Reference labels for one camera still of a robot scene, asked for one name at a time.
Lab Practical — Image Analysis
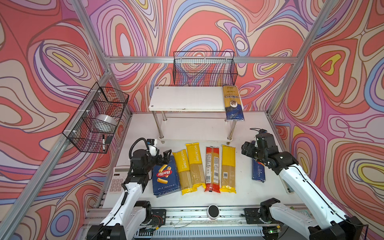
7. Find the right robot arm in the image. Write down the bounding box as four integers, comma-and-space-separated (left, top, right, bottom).
241, 130, 368, 240

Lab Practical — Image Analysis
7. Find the white two-tier shelf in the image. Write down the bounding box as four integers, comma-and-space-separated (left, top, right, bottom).
149, 86, 237, 144

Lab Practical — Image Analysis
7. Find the red spaghetti bag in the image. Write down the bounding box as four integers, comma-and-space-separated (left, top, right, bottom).
205, 147, 221, 194

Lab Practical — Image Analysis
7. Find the yellow pastatime bag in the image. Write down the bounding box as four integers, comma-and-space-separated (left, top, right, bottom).
173, 149, 197, 195
186, 143, 206, 189

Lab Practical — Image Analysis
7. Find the black wire basket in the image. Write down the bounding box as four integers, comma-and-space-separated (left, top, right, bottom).
173, 50, 238, 87
63, 83, 130, 154

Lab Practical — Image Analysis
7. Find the black wire basket left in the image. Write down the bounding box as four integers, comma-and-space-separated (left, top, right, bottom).
63, 83, 130, 154

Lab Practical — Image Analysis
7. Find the yellow Pastatime bag right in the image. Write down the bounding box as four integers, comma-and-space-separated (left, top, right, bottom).
186, 143, 206, 189

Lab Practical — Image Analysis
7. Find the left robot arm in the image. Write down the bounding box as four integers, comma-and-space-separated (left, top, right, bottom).
86, 138, 172, 240

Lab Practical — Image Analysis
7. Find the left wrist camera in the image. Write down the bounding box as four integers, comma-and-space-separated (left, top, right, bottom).
147, 139, 158, 157

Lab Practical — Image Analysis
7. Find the yellow Pastatime bag left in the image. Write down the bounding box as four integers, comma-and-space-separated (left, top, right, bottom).
173, 149, 197, 195

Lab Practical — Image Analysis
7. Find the blue Barilla rigatoni box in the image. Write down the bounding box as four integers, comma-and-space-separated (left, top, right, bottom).
152, 156, 181, 197

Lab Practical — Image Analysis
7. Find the yellow spaghetti bag barcode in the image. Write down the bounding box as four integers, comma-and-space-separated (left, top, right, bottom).
220, 145, 236, 194

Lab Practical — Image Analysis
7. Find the silver tape roll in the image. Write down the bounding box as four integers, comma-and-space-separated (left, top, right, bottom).
96, 114, 118, 126

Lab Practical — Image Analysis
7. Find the white calculator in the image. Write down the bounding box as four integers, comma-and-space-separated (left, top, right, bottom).
109, 166, 130, 194

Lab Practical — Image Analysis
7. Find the black wire basket back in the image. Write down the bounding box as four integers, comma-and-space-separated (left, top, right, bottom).
173, 50, 238, 87

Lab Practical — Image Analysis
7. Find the blue clear spaghetti bag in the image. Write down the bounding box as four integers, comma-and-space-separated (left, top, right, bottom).
223, 85, 245, 121

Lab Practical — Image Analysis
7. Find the round black white sensor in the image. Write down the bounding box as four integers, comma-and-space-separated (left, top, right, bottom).
207, 205, 220, 221

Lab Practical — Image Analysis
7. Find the blue Barilla spaghetti box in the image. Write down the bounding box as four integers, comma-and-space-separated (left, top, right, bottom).
252, 158, 266, 183

